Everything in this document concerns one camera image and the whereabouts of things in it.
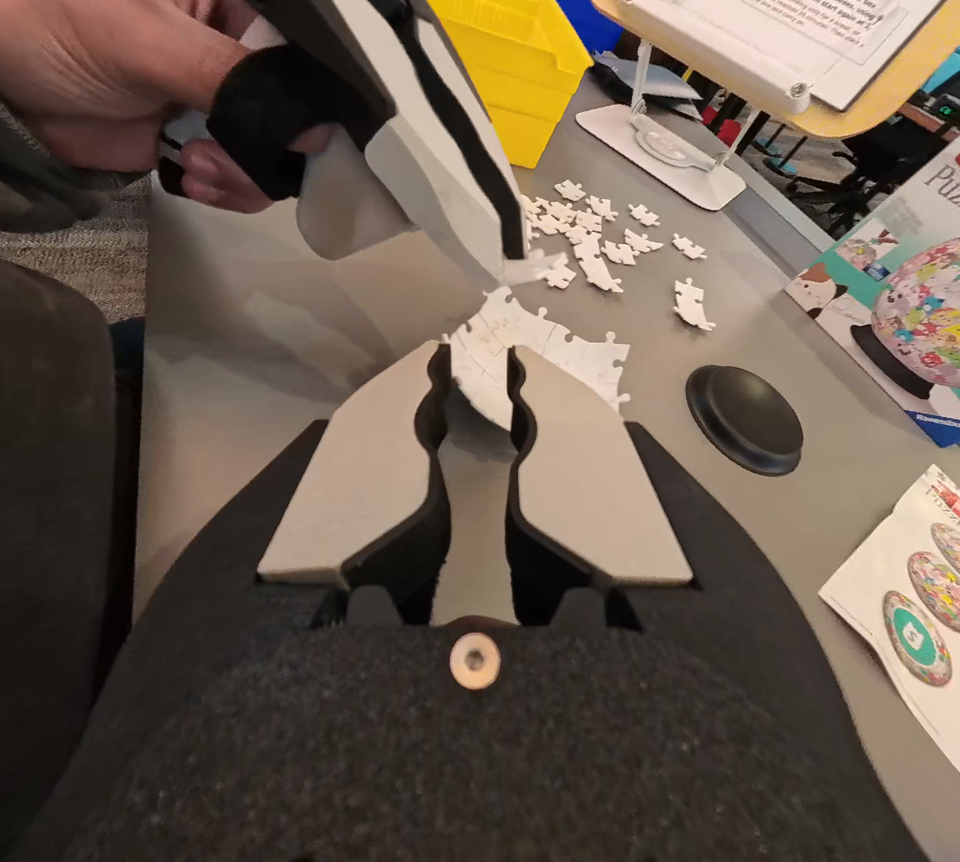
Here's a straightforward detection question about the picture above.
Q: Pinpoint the joined white puzzle piece pair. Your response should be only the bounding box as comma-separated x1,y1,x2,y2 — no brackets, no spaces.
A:
672,278,717,332

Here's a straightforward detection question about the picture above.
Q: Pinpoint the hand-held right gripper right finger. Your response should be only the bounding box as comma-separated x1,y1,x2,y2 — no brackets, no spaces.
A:
506,344,695,627

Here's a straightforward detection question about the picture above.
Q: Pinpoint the single white puzzle piece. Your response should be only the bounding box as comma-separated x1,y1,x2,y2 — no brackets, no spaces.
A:
498,250,571,286

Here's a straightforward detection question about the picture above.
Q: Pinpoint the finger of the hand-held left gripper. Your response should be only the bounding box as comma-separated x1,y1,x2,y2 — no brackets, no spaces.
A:
303,0,528,286
414,13,528,259

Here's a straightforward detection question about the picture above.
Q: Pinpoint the curved assembled puzzle section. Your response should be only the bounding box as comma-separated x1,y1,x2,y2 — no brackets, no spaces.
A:
442,286,631,432

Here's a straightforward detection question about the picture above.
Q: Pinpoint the white document holder stand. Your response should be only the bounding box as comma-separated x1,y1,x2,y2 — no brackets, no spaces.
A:
585,0,960,139

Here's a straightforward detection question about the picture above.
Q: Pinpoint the white printed paper sheet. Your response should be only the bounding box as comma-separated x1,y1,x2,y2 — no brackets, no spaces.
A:
819,464,960,773

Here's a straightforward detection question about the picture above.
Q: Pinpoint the black round stand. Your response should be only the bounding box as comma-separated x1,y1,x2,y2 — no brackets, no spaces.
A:
686,364,805,478

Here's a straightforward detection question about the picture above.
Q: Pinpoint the pile of white puzzle pieces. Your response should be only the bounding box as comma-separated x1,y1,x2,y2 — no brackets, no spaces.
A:
521,179,708,293

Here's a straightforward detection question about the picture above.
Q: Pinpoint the person's left hand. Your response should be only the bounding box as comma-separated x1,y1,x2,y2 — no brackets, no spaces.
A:
0,0,335,214

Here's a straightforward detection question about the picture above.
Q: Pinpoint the yellow plastic bin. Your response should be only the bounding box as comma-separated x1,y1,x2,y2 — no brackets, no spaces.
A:
397,0,595,169

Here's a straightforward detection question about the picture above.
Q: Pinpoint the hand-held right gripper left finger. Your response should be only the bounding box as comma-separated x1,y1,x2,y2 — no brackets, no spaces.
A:
257,340,451,627

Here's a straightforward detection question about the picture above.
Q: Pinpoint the colourful puzzle ball box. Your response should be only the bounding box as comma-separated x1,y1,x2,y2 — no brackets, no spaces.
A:
783,138,960,448

